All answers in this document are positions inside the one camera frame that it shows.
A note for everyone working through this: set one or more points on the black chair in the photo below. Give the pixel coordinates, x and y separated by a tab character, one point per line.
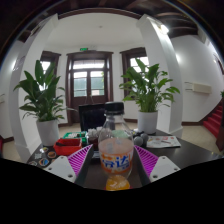
91	116

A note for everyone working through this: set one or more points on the round orange-rimmed badge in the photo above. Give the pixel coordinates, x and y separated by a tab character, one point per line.
51	154

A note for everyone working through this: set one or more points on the green and white box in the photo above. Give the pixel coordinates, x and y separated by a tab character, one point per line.
75	135

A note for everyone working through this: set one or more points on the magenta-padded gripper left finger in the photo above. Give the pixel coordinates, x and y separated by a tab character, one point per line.
60	168

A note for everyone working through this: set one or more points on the leafy plant in white pot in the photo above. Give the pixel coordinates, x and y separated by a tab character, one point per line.
146	86
41	96

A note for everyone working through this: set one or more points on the dark wooden double door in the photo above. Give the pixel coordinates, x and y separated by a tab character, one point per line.
88	81

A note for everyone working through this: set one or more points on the dark-framed window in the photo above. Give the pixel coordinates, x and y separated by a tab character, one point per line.
46	63
133	60

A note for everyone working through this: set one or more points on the red carpeted staircase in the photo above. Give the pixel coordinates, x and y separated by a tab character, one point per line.
215	121

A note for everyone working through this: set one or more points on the round blue-rimmed badge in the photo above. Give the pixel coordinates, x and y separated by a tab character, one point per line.
44	162

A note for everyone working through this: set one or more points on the orange soda plastic bottle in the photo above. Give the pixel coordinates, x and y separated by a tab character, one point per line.
116	150

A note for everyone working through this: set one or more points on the red rectangular box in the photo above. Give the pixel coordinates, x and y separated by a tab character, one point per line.
68	146

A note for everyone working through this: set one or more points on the small grey ball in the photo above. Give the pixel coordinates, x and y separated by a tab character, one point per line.
144	136
138	141

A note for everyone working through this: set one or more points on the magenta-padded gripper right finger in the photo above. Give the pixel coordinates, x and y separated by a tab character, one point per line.
164	168

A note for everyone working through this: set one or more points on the green exit sign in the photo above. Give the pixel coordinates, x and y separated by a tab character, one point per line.
83	49

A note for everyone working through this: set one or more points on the white wall-mounted unit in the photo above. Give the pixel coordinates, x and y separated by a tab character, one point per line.
198	87

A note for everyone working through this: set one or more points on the printed paper booklet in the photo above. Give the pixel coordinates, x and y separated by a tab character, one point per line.
163	141

